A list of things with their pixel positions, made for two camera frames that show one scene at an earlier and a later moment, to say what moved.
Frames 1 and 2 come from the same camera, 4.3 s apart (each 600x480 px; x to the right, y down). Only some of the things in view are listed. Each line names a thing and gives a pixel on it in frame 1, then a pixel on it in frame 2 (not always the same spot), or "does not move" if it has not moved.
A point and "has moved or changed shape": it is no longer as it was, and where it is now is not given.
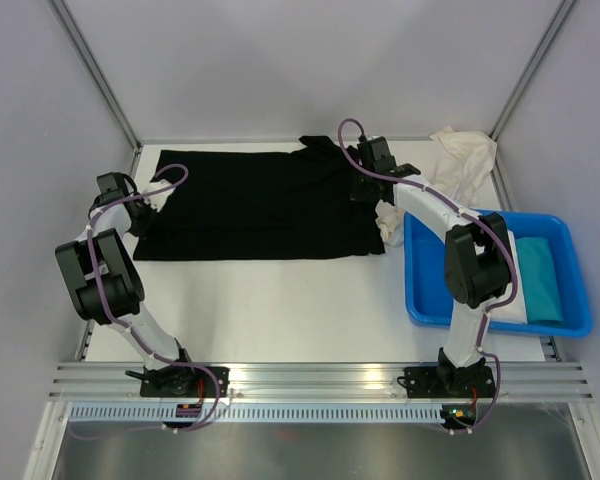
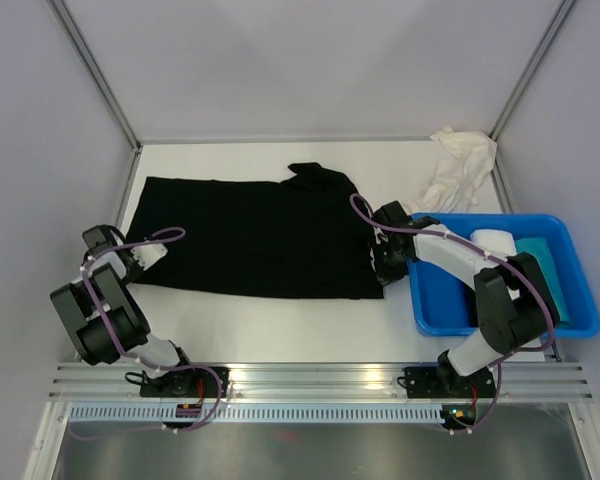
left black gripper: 153,217 to 139,269
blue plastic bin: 428,298 does not move
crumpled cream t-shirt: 462,163 does not move
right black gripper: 358,194 to 386,274
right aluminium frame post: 549,37 does not move
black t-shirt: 262,205 has moved or changed shape
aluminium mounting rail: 513,380 does not move
